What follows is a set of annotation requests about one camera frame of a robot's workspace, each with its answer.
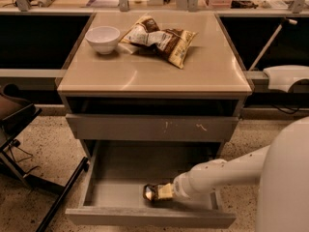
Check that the crushed orange soda can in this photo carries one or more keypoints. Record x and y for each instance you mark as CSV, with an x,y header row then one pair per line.
x,y
154,192

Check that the white ceramic bowl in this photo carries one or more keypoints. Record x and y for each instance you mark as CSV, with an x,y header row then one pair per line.
x,y
103,39

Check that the grey closed drawer front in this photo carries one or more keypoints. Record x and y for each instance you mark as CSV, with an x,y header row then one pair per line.
x,y
152,128

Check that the open grey lower drawer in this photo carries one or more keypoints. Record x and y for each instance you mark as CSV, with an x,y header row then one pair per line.
x,y
118,172

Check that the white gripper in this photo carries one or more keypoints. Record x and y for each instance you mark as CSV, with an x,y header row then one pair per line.
x,y
181,185

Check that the brown chip bag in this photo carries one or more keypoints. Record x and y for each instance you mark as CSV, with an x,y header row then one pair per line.
x,y
170,44

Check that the white chair armrest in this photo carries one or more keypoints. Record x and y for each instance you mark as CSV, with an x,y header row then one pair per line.
x,y
283,78

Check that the grey drawer cabinet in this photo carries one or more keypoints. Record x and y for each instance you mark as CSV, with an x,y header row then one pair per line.
x,y
132,81

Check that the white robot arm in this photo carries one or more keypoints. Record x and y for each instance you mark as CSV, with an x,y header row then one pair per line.
x,y
281,170

